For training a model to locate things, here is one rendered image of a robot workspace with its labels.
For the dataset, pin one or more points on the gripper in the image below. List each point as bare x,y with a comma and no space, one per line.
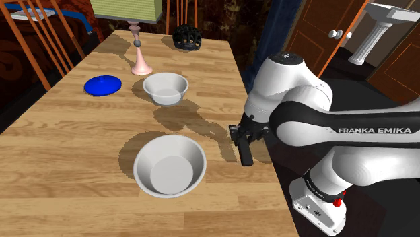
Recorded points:
251,126

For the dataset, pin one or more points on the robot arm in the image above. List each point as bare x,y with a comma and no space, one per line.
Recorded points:
295,98

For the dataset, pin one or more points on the large white bowl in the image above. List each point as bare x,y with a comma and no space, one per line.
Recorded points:
170,170

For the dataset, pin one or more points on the small white bowl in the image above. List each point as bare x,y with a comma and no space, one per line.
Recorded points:
165,90

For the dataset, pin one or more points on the blue curtain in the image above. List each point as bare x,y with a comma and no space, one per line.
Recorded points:
272,39

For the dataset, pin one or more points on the black helmet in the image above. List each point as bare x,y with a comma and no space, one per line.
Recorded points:
187,37

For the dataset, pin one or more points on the brown door with white knob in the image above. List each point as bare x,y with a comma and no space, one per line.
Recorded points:
311,32

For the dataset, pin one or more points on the pink lamp with green shade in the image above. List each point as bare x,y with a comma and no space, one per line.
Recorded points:
141,62

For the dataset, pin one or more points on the orange wooden chair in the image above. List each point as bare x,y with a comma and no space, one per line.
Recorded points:
181,13
32,49

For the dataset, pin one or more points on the blue plate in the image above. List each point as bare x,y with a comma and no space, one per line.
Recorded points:
102,85

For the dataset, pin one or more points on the brown panelled door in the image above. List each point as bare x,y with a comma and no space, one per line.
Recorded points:
397,72

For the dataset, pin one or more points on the wooden table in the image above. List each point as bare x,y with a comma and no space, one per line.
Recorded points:
65,147

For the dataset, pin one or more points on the white pedestal sink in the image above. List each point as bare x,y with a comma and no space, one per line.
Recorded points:
370,36

